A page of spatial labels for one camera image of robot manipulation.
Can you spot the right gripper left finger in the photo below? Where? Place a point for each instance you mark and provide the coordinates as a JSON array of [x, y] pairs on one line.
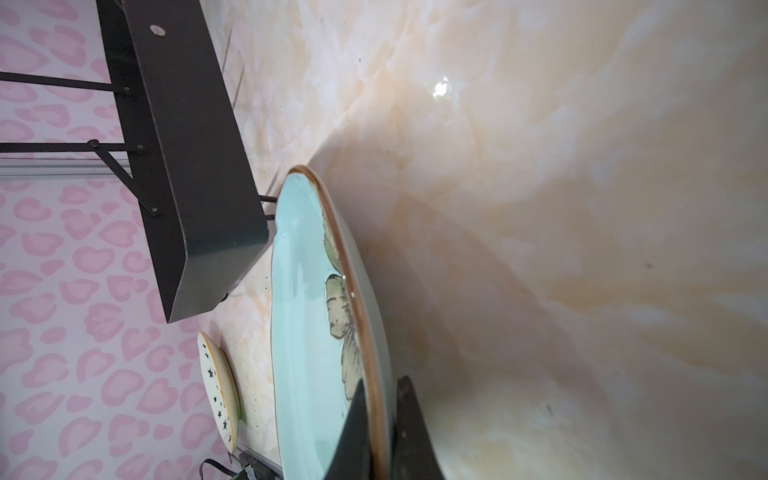
[[353, 456]]

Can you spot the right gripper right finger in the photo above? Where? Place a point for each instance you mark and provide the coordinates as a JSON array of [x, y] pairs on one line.
[[413, 453]]

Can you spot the mint green flower plate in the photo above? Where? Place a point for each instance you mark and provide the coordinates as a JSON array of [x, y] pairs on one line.
[[327, 334]]

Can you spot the star pattern cartoon plate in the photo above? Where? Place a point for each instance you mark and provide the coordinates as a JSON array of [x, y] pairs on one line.
[[221, 390]]

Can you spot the black wire dish rack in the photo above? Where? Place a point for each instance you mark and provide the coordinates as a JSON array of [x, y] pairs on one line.
[[181, 155]]

